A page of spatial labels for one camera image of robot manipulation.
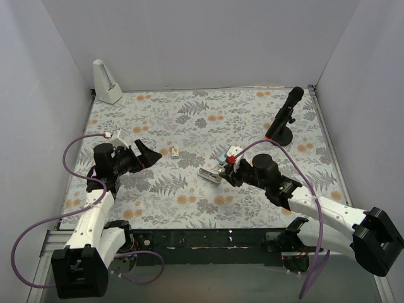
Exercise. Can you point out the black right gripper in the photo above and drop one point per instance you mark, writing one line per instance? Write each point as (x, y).
(228, 175)

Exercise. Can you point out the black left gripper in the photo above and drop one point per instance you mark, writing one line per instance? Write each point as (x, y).
(136, 156)

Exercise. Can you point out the beige stapler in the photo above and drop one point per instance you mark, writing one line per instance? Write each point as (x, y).
(209, 176)

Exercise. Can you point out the light blue stapler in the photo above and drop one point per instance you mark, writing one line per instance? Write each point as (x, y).
(222, 159)

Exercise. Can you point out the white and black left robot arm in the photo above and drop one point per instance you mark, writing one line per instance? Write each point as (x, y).
(80, 268)

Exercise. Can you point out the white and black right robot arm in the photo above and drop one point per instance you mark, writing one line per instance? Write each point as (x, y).
(369, 236)

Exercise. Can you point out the black microphone stand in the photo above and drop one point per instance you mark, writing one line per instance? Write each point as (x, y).
(283, 135)

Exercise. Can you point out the floral patterned table mat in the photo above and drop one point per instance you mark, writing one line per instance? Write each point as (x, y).
(203, 124)

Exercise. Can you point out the white metronome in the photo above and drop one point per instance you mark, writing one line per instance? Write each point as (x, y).
(106, 87)

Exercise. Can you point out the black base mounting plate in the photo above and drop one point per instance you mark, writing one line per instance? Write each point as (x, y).
(265, 246)

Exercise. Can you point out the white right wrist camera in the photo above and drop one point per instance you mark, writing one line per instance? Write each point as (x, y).
(232, 155)

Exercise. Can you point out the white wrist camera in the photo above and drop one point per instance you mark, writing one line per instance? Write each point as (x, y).
(232, 155)
(117, 138)

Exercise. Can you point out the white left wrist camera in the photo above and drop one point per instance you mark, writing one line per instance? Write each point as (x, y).
(117, 138)

